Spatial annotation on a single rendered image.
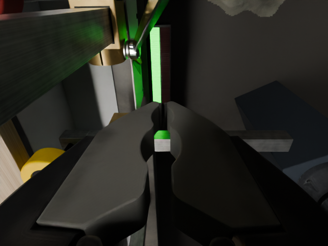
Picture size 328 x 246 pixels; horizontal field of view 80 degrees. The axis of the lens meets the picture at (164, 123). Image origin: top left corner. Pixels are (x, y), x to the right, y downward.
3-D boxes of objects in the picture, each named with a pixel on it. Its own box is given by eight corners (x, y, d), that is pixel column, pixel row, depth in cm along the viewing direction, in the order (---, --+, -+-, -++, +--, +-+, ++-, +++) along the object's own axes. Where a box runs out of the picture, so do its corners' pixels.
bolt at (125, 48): (149, 55, 39) (138, 36, 24) (150, 69, 39) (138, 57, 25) (139, 55, 39) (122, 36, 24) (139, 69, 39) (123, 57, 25)
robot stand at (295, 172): (276, 79, 114) (363, 144, 63) (284, 113, 126) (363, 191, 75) (234, 98, 121) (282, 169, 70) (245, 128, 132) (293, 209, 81)
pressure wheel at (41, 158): (66, 113, 37) (29, 155, 27) (103, 137, 39) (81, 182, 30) (48, 139, 40) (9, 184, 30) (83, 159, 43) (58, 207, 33)
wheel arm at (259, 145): (283, 126, 39) (295, 139, 35) (278, 140, 41) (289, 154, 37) (67, 127, 40) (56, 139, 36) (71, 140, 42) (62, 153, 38)
